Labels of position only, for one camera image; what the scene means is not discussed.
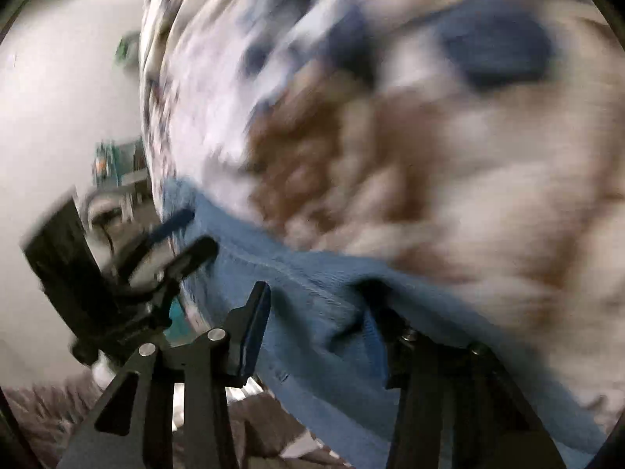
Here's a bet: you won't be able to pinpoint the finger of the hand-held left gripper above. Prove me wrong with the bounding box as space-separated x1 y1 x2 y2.
114 208 197 275
128 235 220 304

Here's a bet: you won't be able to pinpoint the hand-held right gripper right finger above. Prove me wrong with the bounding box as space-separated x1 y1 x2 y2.
364 283 567 469

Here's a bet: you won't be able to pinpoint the green and white plastic container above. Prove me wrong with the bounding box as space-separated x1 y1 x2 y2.
114 32 142 72

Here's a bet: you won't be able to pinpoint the floral blanket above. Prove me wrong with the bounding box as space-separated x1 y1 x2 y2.
0 0 625 469

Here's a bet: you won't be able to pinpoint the blue denim pants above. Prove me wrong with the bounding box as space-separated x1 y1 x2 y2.
161 178 611 469

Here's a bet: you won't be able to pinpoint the teal rack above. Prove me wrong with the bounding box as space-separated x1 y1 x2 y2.
93 139 150 206

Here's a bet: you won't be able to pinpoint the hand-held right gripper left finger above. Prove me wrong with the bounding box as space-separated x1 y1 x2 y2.
56 281 272 469

